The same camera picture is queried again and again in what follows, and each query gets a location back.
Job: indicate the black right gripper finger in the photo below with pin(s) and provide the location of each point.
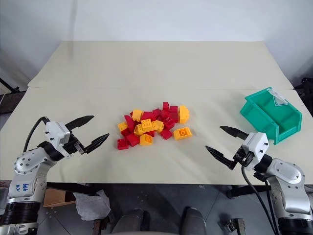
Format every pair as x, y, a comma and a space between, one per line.
221, 156
234, 132

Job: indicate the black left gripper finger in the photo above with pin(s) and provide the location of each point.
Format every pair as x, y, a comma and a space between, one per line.
96, 143
80, 120

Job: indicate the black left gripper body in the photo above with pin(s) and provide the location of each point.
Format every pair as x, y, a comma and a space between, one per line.
73, 146

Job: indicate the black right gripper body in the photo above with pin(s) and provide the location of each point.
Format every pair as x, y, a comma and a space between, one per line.
242, 156

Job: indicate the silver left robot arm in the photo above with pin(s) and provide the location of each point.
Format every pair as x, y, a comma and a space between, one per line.
27, 169

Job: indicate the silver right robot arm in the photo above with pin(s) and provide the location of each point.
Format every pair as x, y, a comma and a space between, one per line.
291, 178

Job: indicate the brown cardboard box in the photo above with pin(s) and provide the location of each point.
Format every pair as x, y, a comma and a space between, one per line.
57, 197

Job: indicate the green plastic bin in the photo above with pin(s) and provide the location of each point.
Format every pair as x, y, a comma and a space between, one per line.
264, 112

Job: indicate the black caster wheel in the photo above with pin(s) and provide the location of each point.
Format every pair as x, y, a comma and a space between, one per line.
233, 192

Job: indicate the clear plastic label holder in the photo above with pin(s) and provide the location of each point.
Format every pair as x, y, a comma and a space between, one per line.
278, 99

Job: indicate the crumpled white cloth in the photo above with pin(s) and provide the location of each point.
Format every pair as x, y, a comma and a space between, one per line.
91, 204

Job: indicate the black equipment stand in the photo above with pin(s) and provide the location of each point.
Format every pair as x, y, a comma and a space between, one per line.
9, 96

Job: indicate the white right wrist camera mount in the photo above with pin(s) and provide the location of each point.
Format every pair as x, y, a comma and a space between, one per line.
256, 147

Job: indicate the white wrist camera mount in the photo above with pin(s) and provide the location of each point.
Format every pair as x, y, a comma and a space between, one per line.
56, 133
256, 147

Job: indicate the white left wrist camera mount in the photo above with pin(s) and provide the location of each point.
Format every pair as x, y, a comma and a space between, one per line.
56, 133

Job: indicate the black table frame bar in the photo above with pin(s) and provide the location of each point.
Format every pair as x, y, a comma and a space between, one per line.
73, 187

